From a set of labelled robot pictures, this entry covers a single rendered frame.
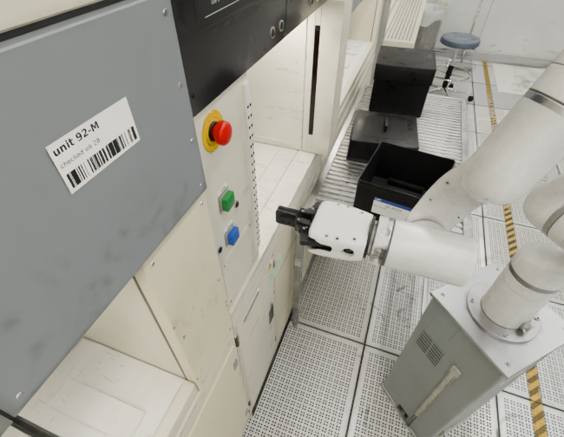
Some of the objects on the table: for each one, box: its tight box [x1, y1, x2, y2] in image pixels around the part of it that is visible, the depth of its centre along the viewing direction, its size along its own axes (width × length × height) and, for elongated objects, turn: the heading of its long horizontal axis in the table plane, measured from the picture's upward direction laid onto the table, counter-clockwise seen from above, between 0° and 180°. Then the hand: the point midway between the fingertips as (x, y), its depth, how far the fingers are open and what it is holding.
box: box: [368, 46, 436, 118], centre depth 182 cm, size 29×29×25 cm
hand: (286, 216), depth 63 cm, fingers closed
